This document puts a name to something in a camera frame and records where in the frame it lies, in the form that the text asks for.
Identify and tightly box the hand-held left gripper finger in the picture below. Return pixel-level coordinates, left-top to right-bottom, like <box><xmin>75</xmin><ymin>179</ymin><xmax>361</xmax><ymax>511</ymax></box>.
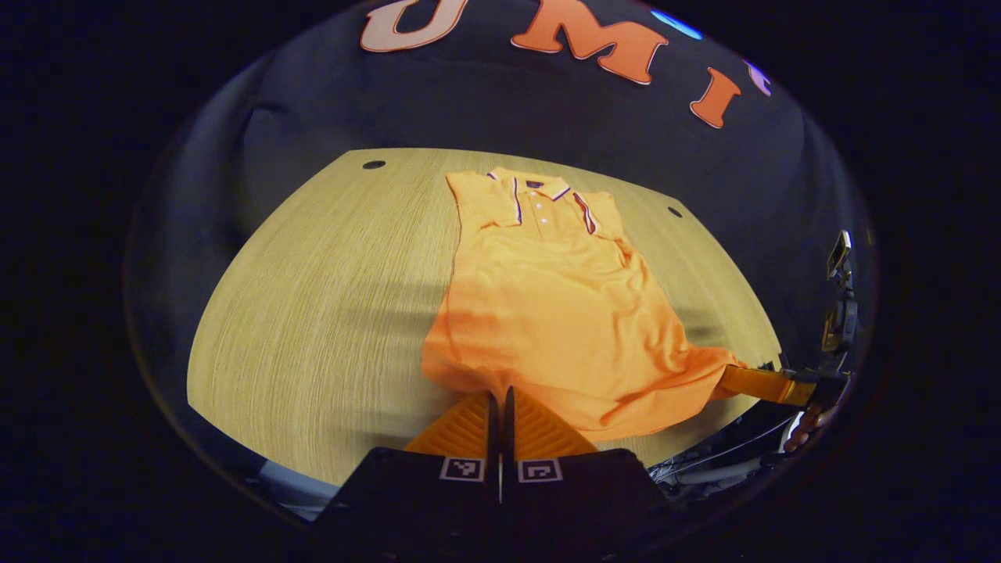
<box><xmin>500</xmin><ymin>385</ymin><xmax>691</xmax><ymax>550</ymax></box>
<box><xmin>311</xmin><ymin>389</ymin><xmax>502</xmax><ymax>550</ymax></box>

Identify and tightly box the orange T-shirt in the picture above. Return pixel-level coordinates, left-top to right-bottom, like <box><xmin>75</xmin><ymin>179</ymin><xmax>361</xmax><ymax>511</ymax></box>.
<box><xmin>421</xmin><ymin>166</ymin><xmax>749</xmax><ymax>443</ymax></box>

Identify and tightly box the black cable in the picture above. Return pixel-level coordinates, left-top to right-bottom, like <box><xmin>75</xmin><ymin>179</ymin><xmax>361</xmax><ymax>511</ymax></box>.
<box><xmin>648</xmin><ymin>422</ymin><xmax>792</xmax><ymax>479</ymax></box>

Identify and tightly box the grey cable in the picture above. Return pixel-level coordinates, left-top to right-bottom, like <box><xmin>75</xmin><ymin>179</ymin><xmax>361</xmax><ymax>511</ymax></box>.
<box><xmin>653</xmin><ymin>455</ymin><xmax>779</xmax><ymax>492</ymax></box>

